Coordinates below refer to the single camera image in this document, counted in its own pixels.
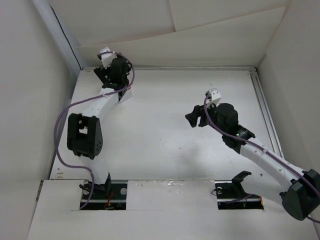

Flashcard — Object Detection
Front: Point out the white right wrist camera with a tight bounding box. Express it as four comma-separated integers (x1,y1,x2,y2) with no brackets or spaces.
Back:
205,88,222,108

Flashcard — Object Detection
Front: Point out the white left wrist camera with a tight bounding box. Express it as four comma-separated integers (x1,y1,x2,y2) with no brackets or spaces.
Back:
97,47,118,69

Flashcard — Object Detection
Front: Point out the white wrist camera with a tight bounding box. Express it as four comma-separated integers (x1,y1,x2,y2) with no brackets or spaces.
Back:
97,47,118,69
205,88,222,108

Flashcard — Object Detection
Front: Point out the white plastic organizer container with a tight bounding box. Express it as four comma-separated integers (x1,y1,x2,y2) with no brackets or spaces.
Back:
119,87,133,103

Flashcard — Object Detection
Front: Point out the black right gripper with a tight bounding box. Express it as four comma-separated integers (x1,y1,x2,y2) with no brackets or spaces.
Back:
184,99,227,135

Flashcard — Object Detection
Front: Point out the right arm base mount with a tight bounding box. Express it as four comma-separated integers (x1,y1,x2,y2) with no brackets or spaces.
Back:
210,171,264,210

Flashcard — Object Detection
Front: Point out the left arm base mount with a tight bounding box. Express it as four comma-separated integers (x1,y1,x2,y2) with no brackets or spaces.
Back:
79,174,128,211

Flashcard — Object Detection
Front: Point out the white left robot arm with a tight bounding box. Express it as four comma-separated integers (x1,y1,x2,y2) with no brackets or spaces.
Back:
66,56,133,199

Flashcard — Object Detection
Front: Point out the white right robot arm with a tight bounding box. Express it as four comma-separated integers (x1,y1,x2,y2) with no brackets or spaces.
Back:
185,103,320,221

